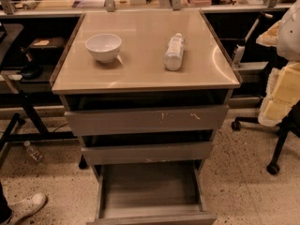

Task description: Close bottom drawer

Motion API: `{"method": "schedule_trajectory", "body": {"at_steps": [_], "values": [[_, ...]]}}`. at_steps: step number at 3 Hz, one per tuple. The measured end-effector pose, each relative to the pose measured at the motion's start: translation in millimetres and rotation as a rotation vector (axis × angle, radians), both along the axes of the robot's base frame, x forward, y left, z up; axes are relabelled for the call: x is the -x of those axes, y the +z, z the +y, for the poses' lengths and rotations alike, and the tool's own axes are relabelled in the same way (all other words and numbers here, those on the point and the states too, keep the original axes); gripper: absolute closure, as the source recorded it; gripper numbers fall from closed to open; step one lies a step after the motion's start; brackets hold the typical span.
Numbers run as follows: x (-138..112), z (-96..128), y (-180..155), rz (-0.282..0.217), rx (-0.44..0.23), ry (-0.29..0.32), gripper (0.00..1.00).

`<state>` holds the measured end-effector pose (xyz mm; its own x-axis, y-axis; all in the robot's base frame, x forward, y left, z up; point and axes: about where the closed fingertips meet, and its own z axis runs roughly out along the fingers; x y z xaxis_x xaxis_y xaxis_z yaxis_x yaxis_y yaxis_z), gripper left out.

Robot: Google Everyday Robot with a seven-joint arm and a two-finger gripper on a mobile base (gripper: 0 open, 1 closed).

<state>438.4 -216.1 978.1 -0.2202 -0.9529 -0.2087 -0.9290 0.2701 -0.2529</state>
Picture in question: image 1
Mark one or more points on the grey middle drawer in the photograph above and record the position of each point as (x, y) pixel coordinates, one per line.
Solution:
(147, 147)

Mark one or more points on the grey bottom drawer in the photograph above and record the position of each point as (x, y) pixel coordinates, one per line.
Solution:
(167, 193)

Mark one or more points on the white ceramic bowl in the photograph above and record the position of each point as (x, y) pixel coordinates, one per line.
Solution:
(104, 47)

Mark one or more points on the plastic bottle on floor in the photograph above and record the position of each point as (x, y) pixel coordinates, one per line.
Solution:
(33, 151)

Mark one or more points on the grey drawer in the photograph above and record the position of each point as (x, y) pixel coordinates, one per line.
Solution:
(147, 147)
(167, 193)
(129, 113)

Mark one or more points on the white spray bottle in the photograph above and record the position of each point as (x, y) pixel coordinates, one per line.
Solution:
(238, 52)

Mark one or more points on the black case with label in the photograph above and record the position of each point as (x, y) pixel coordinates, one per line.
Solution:
(50, 46)

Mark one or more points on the grey drawer cabinet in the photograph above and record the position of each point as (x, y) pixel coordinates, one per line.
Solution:
(139, 67)

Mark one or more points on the yellow foam padding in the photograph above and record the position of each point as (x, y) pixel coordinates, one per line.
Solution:
(283, 87)

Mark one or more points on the white sneaker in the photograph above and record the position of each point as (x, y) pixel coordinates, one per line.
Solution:
(11, 214)

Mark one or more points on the grey top drawer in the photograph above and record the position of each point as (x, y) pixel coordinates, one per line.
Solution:
(129, 113)

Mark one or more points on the clear plastic water bottle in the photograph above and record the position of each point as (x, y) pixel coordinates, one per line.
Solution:
(174, 54)

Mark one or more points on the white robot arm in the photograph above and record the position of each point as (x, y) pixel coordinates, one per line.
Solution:
(288, 34)

